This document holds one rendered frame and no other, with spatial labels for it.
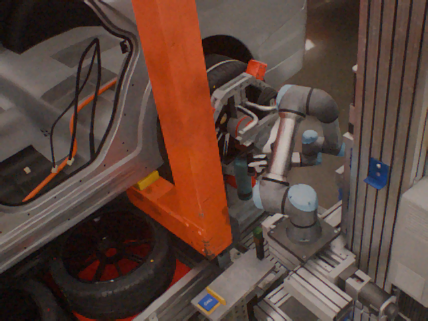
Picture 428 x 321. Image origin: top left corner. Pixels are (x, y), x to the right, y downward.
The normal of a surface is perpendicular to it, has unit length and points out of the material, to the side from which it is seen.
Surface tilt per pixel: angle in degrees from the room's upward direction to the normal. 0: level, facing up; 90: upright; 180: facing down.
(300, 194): 7
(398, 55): 90
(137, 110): 90
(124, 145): 90
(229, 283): 0
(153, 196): 0
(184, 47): 90
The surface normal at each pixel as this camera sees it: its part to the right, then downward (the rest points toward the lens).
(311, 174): -0.12, -0.77
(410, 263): -0.77, 0.47
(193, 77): 0.70, 0.38
